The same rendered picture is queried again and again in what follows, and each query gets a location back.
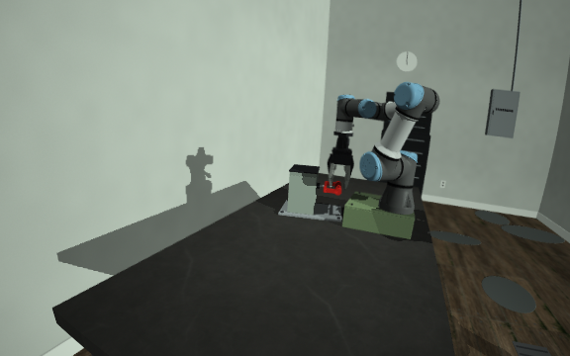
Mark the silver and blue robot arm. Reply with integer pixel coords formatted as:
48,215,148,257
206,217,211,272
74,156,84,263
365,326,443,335
335,82,439,215

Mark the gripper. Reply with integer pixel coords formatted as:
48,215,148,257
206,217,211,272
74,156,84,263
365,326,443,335
328,132,354,190

